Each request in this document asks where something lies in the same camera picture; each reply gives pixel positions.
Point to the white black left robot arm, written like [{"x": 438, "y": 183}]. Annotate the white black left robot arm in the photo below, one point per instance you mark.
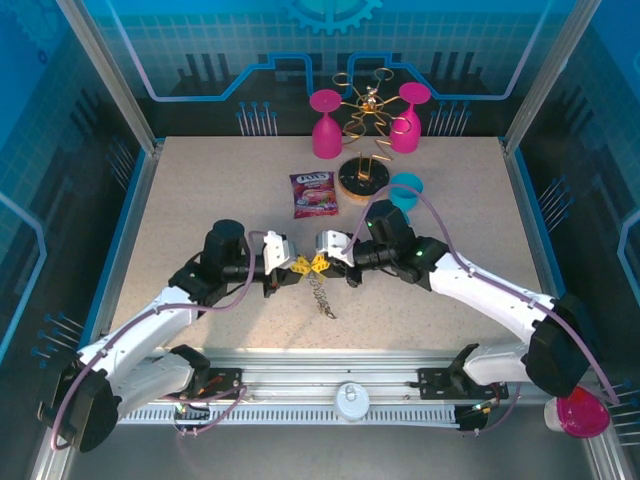
[{"x": 140, "y": 325}]

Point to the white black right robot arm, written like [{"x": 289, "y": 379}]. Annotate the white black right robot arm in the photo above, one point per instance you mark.
[{"x": 480, "y": 295}]

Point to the teal plastic goblet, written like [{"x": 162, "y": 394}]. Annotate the teal plastic goblet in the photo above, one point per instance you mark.
[{"x": 406, "y": 200}]

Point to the purple candy bag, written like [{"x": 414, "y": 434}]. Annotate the purple candy bag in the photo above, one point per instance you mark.
[{"x": 314, "y": 195}]

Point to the pink plastic goblet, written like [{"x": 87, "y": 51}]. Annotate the pink plastic goblet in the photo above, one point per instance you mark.
[
  {"x": 326, "y": 135},
  {"x": 405, "y": 135}
]

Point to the blue table edge strip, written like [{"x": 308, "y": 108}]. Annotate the blue table edge strip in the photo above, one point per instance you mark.
[
  {"x": 542, "y": 225},
  {"x": 116, "y": 280}
]

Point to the white pull-tab can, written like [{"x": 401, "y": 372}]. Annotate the white pull-tab can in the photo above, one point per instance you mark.
[{"x": 352, "y": 402}]

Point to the white cup with pink lid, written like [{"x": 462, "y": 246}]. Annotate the white cup with pink lid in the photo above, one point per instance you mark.
[{"x": 580, "y": 415}]

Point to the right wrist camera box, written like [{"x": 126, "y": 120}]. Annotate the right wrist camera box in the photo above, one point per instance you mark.
[{"x": 332, "y": 245}]

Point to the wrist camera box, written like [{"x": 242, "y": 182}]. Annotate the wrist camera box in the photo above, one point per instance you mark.
[
  {"x": 332, "y": 245},
  {"x": 277, "y": 250}
]

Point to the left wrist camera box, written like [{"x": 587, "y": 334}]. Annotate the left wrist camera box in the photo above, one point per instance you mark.
[{"x": 277, "y": 250}]

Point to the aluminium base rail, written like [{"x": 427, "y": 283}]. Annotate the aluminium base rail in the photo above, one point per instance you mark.
[{"x": 310, "y": 370}]

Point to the aluminium frame post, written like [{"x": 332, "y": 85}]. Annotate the aluminium frame post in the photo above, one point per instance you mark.
[
  {"x": 112, "y": 75},
  {"x": 549, "y": 75}
]

